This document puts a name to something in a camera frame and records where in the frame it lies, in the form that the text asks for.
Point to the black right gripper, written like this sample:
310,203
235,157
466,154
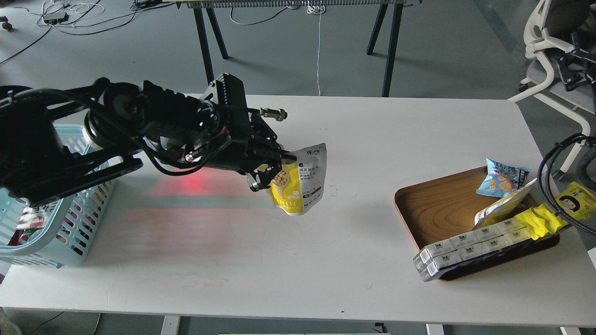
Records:
576,69

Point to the black trestle table legs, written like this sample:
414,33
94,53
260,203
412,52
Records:
275,46

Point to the long white snack box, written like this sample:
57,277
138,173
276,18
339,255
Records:
470,248

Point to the white office chair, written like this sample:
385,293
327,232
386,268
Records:
559,39

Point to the black power adapter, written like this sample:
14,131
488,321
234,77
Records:
55,18

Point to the yellow white snack pouch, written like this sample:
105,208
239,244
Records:
503,208

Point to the blue snack bag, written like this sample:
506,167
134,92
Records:
502,180

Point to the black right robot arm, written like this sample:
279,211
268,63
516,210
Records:
576,141

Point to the brown wooden tray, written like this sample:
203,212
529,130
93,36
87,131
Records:
439,209

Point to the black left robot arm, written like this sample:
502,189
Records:
55,143

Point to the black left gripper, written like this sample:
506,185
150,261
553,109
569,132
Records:
224,133

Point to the yellow nut snack pouch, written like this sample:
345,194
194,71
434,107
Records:
300,183

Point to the light blue plastic basket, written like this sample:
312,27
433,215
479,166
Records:
66,238

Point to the white snack bag in basket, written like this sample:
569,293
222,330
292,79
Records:
32,222

